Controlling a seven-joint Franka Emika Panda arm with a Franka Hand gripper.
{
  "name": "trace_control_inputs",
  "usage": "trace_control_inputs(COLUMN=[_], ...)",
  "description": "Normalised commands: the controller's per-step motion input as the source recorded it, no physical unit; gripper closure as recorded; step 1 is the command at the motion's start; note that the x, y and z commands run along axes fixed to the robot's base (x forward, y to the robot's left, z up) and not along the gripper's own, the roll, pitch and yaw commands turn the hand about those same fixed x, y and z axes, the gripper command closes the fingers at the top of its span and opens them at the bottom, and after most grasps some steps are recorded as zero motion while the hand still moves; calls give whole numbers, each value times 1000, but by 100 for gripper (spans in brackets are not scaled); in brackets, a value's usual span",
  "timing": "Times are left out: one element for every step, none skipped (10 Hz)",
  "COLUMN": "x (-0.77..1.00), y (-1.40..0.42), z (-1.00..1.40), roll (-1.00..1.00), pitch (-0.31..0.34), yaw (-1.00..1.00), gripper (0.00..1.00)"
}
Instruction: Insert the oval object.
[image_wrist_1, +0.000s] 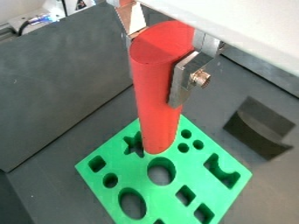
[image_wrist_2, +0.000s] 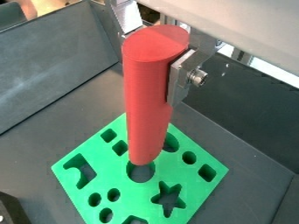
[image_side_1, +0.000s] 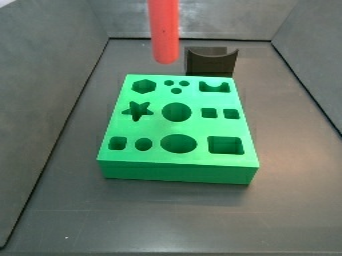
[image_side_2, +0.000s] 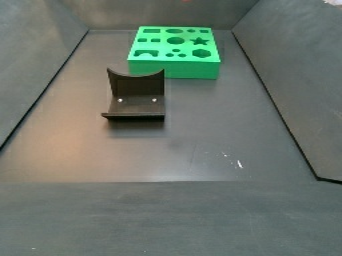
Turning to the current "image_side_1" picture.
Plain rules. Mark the green shape sorter block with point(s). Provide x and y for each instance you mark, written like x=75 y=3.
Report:
x=178 y=129

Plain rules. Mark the red oval peg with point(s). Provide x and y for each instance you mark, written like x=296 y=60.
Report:
x=163 y=14

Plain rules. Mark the dark grey curved holder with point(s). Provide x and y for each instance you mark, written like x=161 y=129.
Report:
x=210 y=61

